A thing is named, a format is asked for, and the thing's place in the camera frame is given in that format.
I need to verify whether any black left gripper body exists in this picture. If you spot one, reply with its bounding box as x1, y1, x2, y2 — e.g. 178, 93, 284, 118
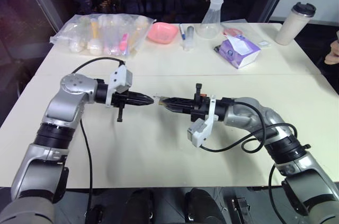
111, 90, 132, 123

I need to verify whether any person's bare hand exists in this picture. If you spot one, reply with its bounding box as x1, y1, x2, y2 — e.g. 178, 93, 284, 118
324, 39, 339, 65

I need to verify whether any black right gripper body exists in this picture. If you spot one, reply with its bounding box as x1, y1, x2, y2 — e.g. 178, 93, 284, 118
190, 83, 212, 123

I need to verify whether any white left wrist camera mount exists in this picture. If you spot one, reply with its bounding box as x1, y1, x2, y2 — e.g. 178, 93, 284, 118
104, 65, 133, 109

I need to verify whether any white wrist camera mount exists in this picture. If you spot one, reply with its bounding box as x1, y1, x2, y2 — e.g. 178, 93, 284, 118
104, 65, 133, 109
187, 96, 218, 147

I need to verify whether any clear plastic bag of utensils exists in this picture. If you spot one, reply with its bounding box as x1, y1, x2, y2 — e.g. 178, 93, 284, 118
49, 13, 157, 57

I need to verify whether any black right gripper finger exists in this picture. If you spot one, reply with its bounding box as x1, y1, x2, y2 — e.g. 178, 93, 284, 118
163, 104, 196, 114
161, 97, 196, 106

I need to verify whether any dark rounded shape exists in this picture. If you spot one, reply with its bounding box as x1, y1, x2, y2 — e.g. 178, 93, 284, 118
183, 187, 226, 224
122, 187, 156, 224

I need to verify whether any pink round lid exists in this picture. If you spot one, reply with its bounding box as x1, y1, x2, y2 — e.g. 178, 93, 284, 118
222, 27, 243, 37

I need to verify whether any pink plastic bowl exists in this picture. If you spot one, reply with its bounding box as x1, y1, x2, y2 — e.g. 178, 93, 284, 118
147, 22, 179, 46

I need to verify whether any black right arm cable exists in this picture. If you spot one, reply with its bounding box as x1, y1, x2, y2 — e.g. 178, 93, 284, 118
200, 101, 299, 224

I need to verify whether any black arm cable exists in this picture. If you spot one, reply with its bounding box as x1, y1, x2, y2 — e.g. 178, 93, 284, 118
200, 101, 299, 224
70, 57, 127, 224

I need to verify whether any black bracket under table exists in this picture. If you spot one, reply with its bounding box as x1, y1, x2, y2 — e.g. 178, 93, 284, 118
230, 196, 252, 224

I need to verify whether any clear plastic syringe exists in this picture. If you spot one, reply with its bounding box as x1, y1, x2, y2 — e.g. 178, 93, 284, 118
181, 25, 197, 51

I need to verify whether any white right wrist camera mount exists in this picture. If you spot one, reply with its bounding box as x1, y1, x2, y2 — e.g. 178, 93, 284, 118
187, 96, 218, 147

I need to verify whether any clear conical flask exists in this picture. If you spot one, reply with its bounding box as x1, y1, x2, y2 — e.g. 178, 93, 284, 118
197, 0, 226, 40

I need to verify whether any purple tissue pack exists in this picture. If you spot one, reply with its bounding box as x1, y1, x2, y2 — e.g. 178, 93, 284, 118
213, 34, 262, 70

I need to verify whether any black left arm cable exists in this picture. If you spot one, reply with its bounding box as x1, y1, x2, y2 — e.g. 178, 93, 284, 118
70, 57, 127, 224

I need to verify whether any cream travel cup black lid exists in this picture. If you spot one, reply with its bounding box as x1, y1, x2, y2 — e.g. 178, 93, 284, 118
274, 2, 317, 46

